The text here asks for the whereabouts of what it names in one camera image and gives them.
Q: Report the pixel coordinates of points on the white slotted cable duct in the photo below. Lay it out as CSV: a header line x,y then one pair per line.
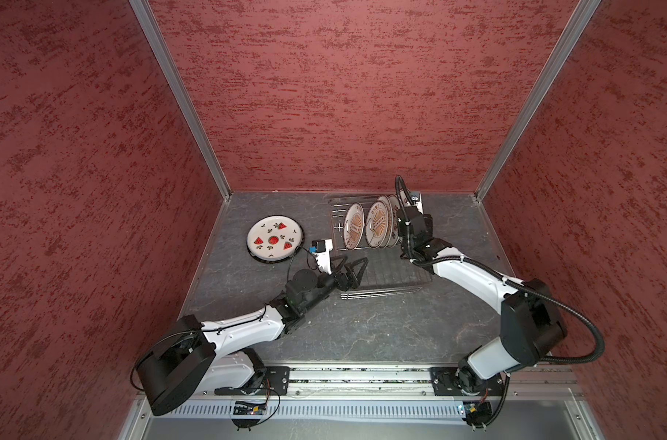
x,y
430,412

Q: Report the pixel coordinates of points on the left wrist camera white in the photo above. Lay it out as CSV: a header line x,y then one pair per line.
x,y
321,250

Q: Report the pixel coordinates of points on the watermelon pattern plate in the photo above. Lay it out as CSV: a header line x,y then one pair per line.
x,y
274,237

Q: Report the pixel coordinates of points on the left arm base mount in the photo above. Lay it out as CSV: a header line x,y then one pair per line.
x,y
270,381

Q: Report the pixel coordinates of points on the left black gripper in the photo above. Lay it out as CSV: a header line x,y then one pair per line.
x,y
352,280

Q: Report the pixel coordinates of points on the sunburst green rim plate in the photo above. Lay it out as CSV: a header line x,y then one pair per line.
x,y
377,225

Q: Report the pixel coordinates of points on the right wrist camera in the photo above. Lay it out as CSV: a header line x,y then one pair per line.
x,y
416,201

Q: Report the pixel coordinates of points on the metal wire dish rack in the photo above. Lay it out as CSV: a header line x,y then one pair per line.
x,y
386,273

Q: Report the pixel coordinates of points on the corner aluminium profile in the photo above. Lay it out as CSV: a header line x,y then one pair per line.
x,y
148,23
572,32

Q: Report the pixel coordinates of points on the aluminium front rail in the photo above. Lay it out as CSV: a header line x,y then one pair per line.
x,y
311,380

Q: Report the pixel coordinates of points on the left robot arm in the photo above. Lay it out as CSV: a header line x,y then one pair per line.
x,y
196,356

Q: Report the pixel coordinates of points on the right corner aluminium profile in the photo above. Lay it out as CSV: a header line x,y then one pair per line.
x,y
572,32

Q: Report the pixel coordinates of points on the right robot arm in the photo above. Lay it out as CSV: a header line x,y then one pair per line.
x,y
530,325

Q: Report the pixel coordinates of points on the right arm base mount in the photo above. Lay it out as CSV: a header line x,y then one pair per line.
x,y
453,381

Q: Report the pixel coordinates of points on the small sunburst plate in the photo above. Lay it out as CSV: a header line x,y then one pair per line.
x,y
353,226

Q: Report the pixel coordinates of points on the left corner aluminium profile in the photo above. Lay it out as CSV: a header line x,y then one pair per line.
x,y
148,23

